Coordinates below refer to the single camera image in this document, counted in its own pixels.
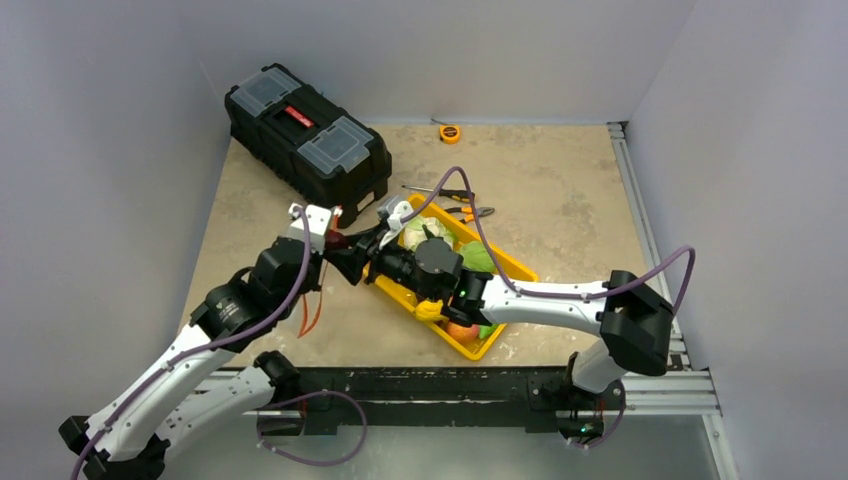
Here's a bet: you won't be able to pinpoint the green cabbage toy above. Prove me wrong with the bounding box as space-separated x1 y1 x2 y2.
457 241 497 273

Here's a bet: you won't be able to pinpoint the black plastic toolbox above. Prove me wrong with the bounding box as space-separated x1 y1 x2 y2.
224 63 392 228

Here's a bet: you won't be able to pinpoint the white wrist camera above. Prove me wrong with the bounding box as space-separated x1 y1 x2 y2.
285 203 338 254
377 196 413 250

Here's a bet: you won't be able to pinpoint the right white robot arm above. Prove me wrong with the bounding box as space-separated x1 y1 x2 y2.
323 226 674 407

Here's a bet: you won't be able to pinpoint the orange-handled pliers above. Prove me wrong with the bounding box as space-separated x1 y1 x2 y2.
446 206 496 224

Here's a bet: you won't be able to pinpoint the yellow corn toy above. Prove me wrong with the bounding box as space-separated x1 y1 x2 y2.
413 300 447 323

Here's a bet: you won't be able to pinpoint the yellow-handled screwdriver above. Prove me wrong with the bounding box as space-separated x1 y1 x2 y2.
402 184 476 203

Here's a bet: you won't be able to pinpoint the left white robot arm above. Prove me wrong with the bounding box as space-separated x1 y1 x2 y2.
59 233 325 479

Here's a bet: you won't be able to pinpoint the clear zip top bag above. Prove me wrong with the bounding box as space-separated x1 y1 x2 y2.
291 205 346 340

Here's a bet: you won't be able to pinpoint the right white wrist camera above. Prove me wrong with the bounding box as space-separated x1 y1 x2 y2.
377 196 413 250

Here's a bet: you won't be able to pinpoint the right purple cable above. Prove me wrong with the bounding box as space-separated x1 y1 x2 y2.
397 165 697 452

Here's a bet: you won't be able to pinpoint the aluminium frame rail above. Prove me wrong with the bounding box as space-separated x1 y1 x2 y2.
606 121 742 480

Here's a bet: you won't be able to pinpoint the purple eggplant toy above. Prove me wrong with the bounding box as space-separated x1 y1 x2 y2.
324 230 349 251

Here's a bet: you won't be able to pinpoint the orange tape measure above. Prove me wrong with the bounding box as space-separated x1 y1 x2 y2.
430 118 461 145

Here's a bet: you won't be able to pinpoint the yellow plastic tray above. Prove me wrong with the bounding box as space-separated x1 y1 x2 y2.
374 202 505 361

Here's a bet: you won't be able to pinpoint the orange peach toy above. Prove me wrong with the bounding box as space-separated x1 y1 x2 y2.
445 322 479 344

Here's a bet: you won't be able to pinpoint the white cauliflower toy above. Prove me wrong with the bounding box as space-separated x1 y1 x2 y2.
402 216 457 251

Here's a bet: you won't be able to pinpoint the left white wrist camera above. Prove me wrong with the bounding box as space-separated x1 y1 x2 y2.
285 203 338 254

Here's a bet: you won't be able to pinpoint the green cucumber toy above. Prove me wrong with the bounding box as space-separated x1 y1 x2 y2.
478 325 500 340

